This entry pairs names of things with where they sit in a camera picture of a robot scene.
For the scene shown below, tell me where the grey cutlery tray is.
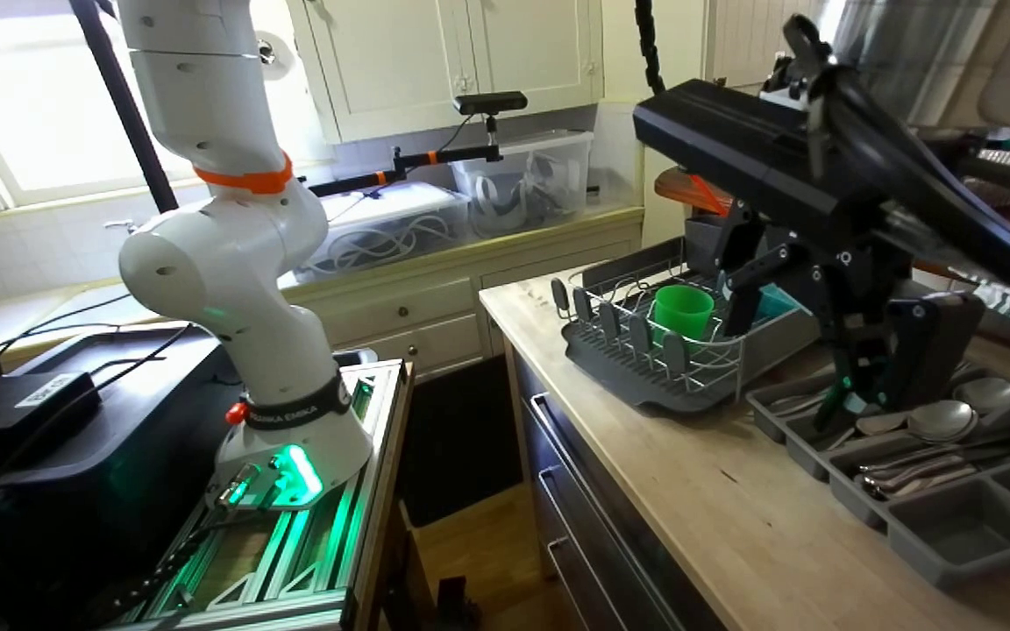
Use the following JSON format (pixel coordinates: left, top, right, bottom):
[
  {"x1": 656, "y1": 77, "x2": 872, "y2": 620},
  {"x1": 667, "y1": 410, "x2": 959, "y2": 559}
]
[{"x1": 744, "y1": 354, "x2": 1010, "y2": 592}]

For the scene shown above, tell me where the aluminium robot base cart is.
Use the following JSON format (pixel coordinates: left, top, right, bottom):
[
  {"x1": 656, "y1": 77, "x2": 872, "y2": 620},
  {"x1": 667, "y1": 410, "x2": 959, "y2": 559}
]
[{"x1": 106, "y1": 354, "x2": 419, "y2": 631}]

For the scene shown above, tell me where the black stereo camera on stand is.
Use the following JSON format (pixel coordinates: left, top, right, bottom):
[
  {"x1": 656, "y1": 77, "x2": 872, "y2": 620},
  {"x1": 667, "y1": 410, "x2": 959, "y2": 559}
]
[{"x1": 452, "y1": 86, "x2": 529, "y2": 118}]

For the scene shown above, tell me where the teal plastic cup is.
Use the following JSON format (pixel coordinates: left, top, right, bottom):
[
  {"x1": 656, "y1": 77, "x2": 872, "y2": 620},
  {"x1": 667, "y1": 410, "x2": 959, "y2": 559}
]
[{"x1": 753, "y1": 281, "x2": 813, "y2": 327}]

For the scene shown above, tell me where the silver fork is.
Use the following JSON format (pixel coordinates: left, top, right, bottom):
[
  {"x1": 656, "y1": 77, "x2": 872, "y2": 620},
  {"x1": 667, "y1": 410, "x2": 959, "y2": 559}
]
[{"x1": 770, "y1": 380, "x2": 837, "y2": 425}]

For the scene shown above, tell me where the green plastic cup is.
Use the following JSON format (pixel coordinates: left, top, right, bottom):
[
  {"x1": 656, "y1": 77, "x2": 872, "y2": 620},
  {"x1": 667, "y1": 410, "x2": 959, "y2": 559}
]
[{"x1": 646, "y1": 281, "x2": 718, "y2": 348}]

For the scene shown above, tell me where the grey dish rack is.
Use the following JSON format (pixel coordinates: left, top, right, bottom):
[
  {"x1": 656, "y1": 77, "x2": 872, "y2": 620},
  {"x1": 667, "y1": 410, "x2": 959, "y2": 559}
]
[{"x1": 558, "y1": 232, "x2": 825, "y2": 416}]

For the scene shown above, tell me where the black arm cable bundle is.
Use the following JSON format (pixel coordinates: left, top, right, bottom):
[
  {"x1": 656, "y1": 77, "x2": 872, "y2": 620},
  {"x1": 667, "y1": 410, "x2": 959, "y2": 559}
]
[{"x1": 778, "y1": 11, "x2": 1010, "y2": 321}]

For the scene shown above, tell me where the silver table knife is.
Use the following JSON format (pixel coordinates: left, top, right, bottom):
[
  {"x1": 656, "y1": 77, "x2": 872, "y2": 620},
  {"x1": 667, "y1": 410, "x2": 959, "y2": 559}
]
[
  {"x1": 868, "y1": 461, "x2": 999, "y2": 503},
  {"x1": 857, "y1": 441, "x2": 1010, "y2": 482}
]

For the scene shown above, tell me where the flat black box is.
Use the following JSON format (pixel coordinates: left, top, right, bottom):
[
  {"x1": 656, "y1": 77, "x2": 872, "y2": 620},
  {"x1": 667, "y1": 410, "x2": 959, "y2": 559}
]
[{"x1": 0, "y1": 368, "x2": 106, "y2": 477}]

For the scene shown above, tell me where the plain black tripod pole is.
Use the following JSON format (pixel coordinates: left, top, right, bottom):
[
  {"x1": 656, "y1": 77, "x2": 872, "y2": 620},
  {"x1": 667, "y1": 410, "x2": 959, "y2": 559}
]
[{"x1": 62, "y1": 0, "x2": 182, "y2": 217}]

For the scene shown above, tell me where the large black controller case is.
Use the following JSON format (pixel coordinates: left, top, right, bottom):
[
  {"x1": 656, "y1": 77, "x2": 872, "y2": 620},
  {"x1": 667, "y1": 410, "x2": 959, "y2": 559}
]
[{"x1": 0, "y1": 327, "x2": 247, "y2": 625}]

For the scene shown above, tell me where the steel drawer kitchen island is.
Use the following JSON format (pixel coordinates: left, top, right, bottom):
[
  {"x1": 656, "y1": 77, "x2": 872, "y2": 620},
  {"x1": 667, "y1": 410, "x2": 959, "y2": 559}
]
[{"x1": 503, "y1": 348, "x2": 729, "y2": 631}]

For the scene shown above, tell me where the white lower cabinet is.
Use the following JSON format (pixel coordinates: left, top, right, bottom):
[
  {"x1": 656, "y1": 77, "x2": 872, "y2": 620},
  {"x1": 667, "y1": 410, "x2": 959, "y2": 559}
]
[{"x1": 282, "y1": 205, "x2": 649, "y2": 386}]

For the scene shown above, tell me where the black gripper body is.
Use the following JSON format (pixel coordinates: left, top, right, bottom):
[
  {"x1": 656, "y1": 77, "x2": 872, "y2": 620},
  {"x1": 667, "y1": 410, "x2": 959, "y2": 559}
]
[{"x1": 749, "y1": 204, "x2": 923, "y2": 306}]

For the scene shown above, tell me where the orange spatula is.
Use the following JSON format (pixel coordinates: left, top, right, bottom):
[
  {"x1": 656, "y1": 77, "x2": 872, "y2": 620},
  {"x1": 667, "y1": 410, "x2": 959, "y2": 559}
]
[{"x1": 653, "y1": 164, "x2": 740, "y2": 222}]

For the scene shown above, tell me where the round silver spoon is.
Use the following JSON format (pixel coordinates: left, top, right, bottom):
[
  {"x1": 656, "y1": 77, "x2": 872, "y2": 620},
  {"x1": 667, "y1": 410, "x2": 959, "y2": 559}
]
[{"x1": 955, "y1": 375, "x2": 1010, "y2": 414}]

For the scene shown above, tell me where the large silver spoon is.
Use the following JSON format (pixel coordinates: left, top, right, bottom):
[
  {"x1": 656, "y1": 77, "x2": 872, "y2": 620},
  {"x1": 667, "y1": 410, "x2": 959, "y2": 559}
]
[{"x1": 851, "y1": 397, "x2": 981, "y2": 455}]

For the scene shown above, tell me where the large clear bin with cables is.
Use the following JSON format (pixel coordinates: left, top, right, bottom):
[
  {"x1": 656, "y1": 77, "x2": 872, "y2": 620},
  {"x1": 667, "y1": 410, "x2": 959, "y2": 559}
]
[{"x1": 293, "y1": 177, "x2": 472, "y2": 281}]

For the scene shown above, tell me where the black stand with orange clips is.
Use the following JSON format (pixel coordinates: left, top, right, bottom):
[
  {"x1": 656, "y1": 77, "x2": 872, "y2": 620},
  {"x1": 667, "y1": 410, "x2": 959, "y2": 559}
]
[{"x1": 304, "y1": 109, "x2": 504, "y2": 198}]

